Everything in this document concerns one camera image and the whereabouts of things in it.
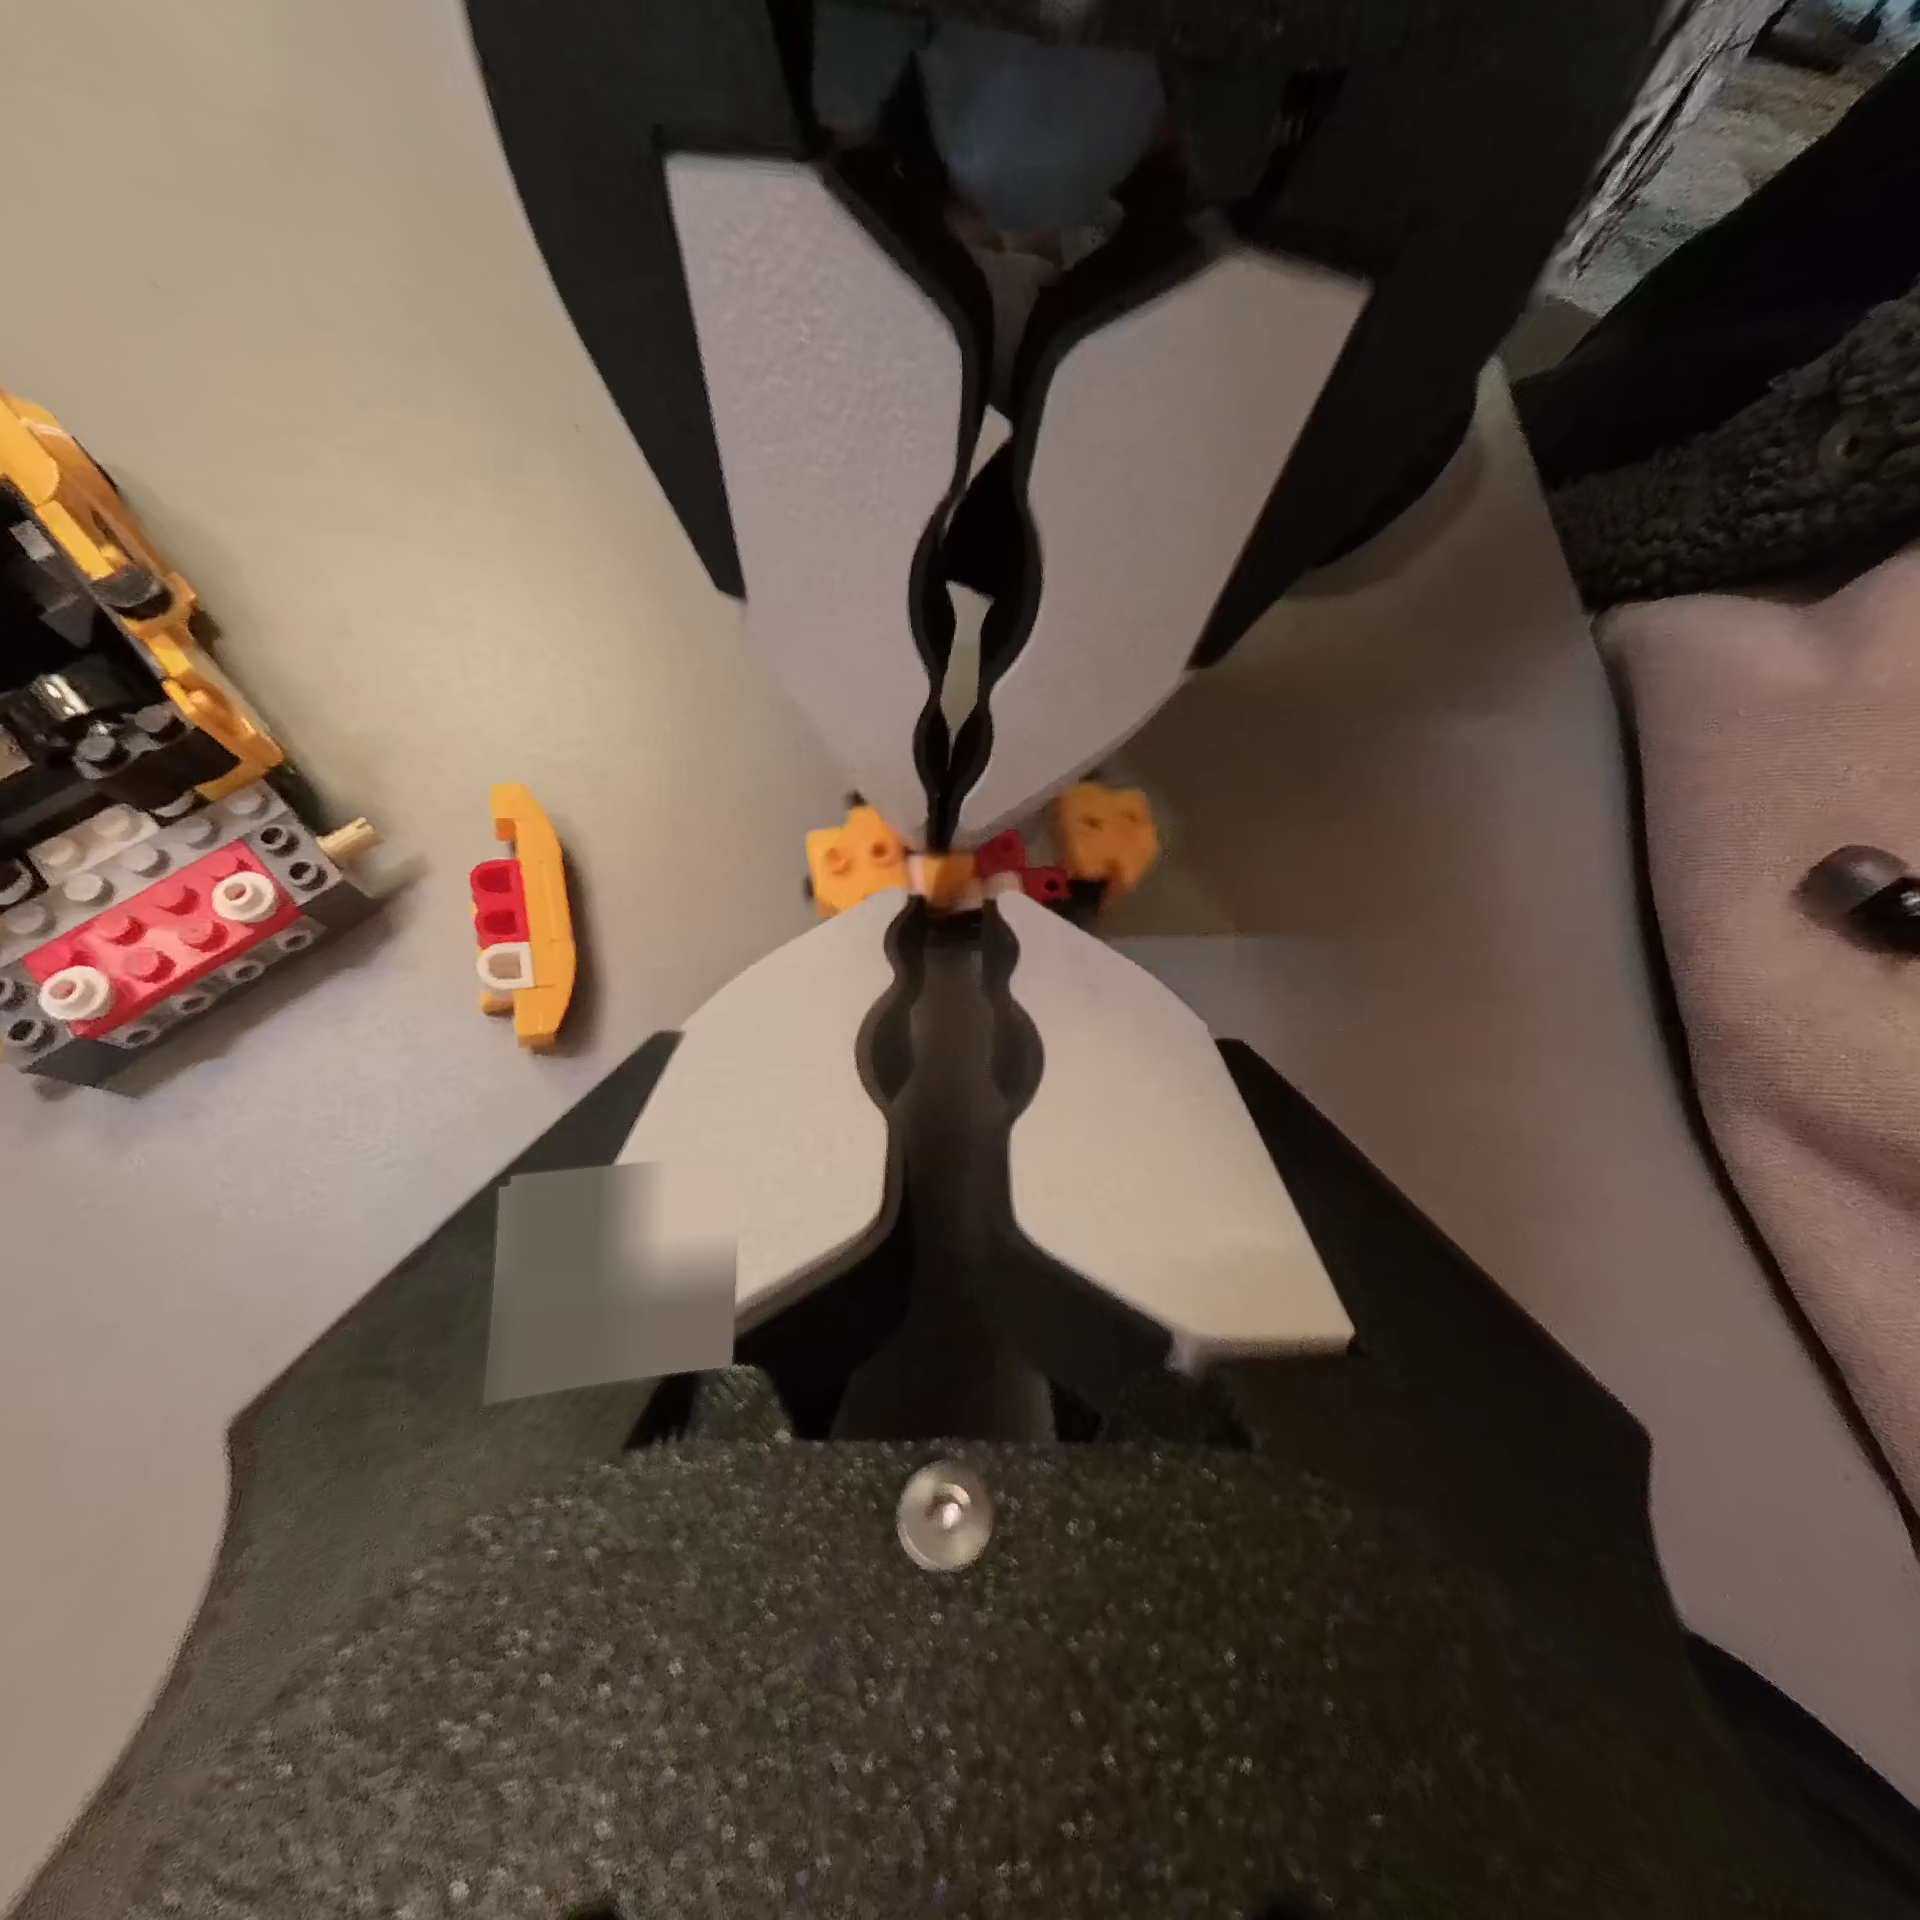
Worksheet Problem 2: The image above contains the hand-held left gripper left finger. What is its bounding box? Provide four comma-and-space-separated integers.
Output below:
613, 897, 922, 1340

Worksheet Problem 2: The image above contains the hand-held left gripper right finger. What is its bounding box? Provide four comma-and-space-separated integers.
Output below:
983, 897, 1361, 1361

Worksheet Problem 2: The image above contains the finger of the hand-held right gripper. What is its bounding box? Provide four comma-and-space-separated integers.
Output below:
659, 149, 1002, 865
955, 236, 1386, 865

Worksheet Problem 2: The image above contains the orange arch lego piece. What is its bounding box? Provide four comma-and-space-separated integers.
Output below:
466, 777, 580, 1051

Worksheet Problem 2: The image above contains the orange red grey lego assembly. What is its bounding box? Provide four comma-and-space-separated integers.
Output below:
802, 777, 1163, 921

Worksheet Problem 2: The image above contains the yellow lego car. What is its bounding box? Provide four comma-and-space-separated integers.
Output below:
0, 391, 388, 1091

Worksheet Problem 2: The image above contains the dark fleece jacket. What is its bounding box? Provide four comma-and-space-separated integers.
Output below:
1513, 135, 1920, 620

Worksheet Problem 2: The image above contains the plaid cloth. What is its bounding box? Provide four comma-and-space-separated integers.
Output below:
1544, 0, 1808, 301

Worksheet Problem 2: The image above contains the beige garment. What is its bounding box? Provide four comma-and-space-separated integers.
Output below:
1592, 511, 1920, 1539

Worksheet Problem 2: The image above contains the black wired earbud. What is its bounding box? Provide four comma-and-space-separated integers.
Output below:
1800, 844, 1920, 965

